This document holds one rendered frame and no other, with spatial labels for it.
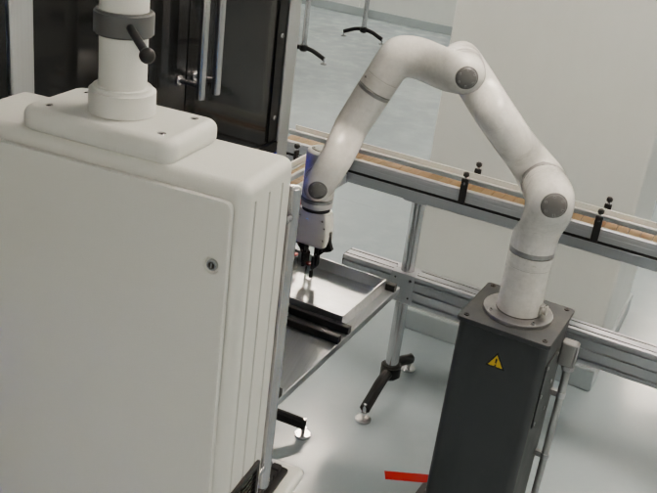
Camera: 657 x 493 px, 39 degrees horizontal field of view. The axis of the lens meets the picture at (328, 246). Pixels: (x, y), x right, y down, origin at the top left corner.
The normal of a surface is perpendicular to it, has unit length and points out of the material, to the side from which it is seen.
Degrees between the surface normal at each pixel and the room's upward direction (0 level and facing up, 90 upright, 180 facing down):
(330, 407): 0
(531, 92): 90
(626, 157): 90
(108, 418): 90
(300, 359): 0
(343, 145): 49
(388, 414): 0
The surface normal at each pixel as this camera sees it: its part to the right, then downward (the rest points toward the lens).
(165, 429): -0.37, 0.35
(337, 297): 0.11, -0.90
